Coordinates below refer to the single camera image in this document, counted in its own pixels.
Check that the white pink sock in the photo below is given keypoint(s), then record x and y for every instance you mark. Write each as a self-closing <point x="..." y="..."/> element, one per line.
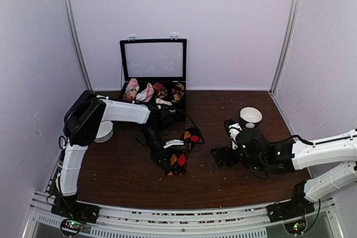
<point x="146" y="94"/>

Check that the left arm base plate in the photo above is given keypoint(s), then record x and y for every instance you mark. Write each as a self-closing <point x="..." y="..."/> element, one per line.
<point x="69" y="207"/>

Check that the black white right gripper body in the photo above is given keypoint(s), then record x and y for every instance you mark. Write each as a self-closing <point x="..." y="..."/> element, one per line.
<point x="230" y="163"/>

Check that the beige brown argyle sock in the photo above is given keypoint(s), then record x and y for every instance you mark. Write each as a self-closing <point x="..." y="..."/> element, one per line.
<point x="178" y="93"/>

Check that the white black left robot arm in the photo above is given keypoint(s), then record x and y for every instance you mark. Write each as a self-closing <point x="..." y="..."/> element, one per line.
<point x="91" y="118"/>

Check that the pink rolled sock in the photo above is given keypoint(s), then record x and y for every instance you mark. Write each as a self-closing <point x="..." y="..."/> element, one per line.
<point x="132" y="88"/>

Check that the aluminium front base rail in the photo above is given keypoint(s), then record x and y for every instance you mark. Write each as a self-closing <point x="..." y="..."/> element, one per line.
<point x="243" y="221"/>

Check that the dark red rolled sock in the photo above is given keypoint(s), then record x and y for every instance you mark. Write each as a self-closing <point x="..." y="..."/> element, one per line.
<point x="158" y="87"/>

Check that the brown patterned rolled sock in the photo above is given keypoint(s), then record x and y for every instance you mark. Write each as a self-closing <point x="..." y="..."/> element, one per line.
<point x="162" y="94"/>

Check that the aluminium frame post right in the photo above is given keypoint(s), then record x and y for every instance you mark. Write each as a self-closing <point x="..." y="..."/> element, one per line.
<point x="287" y="40"/>

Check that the white fluted bowl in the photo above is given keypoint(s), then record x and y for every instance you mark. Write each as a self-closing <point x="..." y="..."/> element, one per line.
<point x="105" y="132"/>

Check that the red orange argyle sock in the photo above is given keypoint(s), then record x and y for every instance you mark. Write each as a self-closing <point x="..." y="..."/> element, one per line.
<point x="179" y="156"/>

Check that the white bowl dark outside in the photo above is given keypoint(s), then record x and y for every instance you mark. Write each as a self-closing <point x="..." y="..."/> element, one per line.
<point x="250" y="117"/>

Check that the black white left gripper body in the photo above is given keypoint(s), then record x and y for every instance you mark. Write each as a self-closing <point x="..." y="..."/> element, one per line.
<point x="149" y="135"/>

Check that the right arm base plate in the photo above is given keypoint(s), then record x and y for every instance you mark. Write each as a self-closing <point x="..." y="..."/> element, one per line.
<point x="281" y="211"/>

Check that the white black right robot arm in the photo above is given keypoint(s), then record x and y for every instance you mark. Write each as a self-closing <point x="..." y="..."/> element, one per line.
<point x="339" y="149"/>

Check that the aluminium frame post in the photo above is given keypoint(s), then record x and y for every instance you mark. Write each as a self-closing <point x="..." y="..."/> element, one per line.
<point x="287" y="40"/>
<point x="76" y="43"/>

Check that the white sock in box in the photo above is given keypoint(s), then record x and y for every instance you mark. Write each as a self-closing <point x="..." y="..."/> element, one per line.
<point x="162" y="102"/>

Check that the black box with glass lid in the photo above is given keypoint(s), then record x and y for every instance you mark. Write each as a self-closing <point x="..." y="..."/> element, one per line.
<point x="153" y="61"/>

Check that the aluminium frame post left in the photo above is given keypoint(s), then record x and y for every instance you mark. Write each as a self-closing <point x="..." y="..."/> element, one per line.
<point x="76" y="43"/>

